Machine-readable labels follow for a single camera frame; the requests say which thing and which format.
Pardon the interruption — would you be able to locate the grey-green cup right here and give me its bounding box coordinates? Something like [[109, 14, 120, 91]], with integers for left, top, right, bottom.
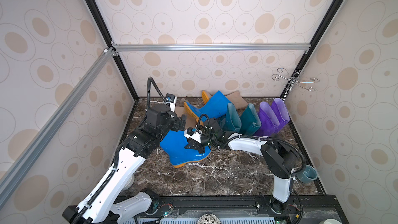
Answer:
[[296, 165, 318, 184]]

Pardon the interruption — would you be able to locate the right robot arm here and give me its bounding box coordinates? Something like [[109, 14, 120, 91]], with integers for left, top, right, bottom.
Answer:
[[184, 124, 306, 205]]

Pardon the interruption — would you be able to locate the black corrugated cable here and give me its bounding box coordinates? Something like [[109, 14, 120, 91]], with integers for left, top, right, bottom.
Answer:
[[146, 76, 169, 110]]

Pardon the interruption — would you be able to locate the blue boot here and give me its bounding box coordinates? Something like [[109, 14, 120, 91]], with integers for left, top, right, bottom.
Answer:
[[184, 91, 231, 121], [160, 131, 211, 168]]

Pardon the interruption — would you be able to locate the diagonal aluminium rail left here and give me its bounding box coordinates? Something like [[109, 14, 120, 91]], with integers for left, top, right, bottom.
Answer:
[[1, 47, 116, 208]]

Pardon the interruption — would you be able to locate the beige boot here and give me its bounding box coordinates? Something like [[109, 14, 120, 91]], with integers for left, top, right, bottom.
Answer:
[[201, 90, 249, 110], [175, 106, 187, 120]]

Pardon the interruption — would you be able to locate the horizontal aluminium rail back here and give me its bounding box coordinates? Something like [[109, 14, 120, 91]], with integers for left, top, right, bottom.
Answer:
[[115, 43, 311, 52]]

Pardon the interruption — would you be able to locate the purple boot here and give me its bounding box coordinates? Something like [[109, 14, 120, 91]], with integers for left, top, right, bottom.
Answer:
[[254, 102, 280, 136], [271, 98, 290, 133]]

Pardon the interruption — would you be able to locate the white round bowl left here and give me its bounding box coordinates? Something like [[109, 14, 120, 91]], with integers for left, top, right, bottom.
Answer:
[[122, 174, 135, 191]]

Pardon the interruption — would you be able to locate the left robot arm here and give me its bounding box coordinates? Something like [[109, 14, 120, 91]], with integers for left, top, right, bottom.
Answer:
[[62, 102, 186, 224]]

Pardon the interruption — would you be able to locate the black base frame front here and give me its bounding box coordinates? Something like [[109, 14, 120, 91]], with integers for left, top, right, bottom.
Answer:
[[81, 195, 349, 224]]

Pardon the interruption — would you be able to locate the teal boot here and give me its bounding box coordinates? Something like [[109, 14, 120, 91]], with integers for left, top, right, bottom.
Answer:
[[239, 103, 262, 136], [218, 103, 242, 133]]

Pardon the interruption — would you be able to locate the chrome wire stand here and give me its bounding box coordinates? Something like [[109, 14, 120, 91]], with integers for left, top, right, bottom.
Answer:
[[272, 67, 320, 100]]

